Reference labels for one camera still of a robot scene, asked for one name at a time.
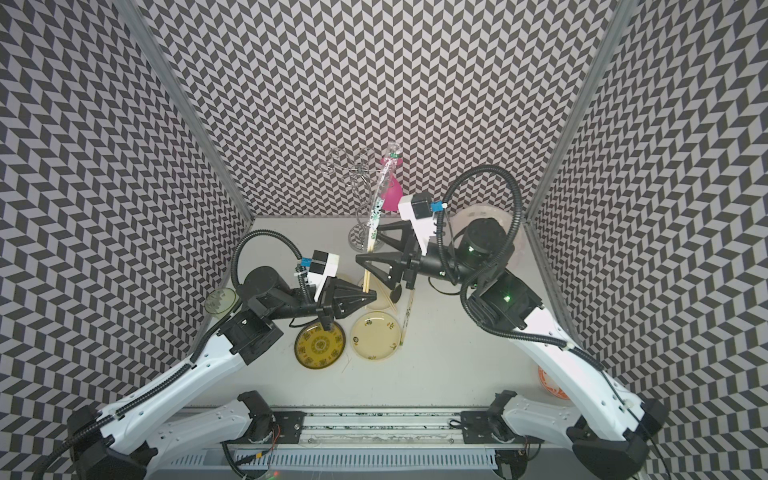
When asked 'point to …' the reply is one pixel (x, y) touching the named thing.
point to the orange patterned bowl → (551, 385)
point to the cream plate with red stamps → (375, 335)
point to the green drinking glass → (221, 301)
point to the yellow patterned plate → (320, 349)
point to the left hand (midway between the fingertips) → (374, 300)
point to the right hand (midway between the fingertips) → (369, 250)
